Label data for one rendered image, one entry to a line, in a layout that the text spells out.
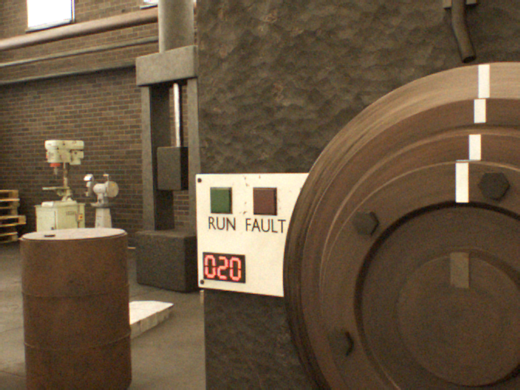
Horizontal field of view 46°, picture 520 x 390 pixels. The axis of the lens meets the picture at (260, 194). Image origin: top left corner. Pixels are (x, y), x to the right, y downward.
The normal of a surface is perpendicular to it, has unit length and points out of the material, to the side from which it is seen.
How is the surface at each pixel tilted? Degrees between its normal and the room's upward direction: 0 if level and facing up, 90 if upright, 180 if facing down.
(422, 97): 90
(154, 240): 90
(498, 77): 90
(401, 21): 90
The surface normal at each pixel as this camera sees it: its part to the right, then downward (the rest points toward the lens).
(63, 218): 0.84, 0.01
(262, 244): -0.54, 0.05
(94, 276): 0.57, 0.04
